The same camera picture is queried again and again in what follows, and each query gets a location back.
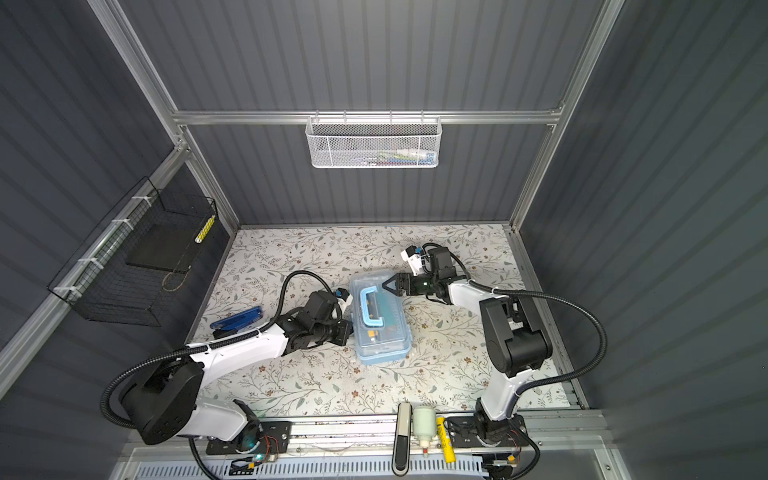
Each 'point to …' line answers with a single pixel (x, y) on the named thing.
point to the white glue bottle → (424, 427)
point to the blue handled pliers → (230, 325)
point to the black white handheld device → (403, 439)
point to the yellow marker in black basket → (205, 229)
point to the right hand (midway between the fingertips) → (395, 287)
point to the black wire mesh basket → (128, 269)
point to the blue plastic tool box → (380, 326)
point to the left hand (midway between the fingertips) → (355, 329)
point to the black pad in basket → (165, 246)
